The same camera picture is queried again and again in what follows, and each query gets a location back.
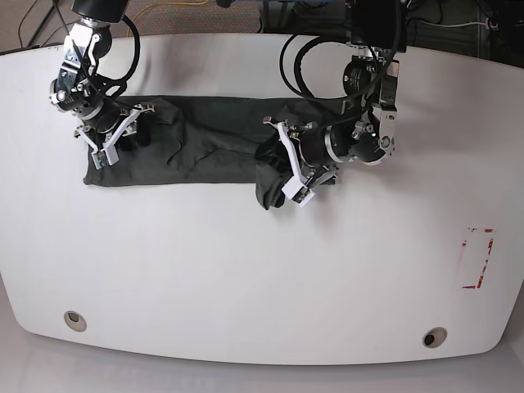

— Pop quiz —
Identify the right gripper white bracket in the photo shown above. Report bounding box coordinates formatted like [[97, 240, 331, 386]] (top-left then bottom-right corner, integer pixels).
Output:
[[75, 103, 154, 166]]

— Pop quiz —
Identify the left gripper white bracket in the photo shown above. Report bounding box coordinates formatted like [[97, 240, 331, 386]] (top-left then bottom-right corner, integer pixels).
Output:
[[263, 116, 338, 201]]

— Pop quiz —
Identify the dark grey t-shirt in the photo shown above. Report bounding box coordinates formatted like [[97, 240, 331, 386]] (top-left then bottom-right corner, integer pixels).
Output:
[[84, 97, 335, 210]]

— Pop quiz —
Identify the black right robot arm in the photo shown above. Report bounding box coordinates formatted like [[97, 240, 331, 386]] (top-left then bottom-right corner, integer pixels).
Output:
[[49, 1, 155, 169]]

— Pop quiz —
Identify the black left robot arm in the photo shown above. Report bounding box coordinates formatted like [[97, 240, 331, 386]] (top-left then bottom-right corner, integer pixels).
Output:
[[255, 1, 407, 210]]

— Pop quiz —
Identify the red tape marking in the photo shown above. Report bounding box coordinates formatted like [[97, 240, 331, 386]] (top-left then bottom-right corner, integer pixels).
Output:
[[457, 228, 496, 290]]

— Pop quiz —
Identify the left table grommet hole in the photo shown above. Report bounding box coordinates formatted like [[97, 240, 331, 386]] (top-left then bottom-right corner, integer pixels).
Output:
[[64, 311, 87, 332]]

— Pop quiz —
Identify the table grommet hole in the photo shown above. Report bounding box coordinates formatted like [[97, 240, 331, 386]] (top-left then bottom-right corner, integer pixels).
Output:
[[64, 311, 87, 332], [422, 327, 448, 349]]

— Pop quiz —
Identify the right table grommet hole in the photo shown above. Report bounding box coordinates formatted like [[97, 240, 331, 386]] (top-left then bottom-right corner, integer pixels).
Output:
[[422, 327, 448, 349]]

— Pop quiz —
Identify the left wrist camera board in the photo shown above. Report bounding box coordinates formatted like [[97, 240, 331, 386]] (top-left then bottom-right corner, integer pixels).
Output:
[[293, 189, 315, 208]]

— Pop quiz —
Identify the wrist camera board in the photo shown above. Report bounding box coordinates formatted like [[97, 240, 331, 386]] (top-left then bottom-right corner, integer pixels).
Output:
[[293, 189, 315, 208], [91, 151, 109, 170]]

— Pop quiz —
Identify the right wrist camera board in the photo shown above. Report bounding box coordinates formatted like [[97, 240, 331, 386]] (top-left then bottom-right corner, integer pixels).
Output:
[[91, 151, 109, 170]]

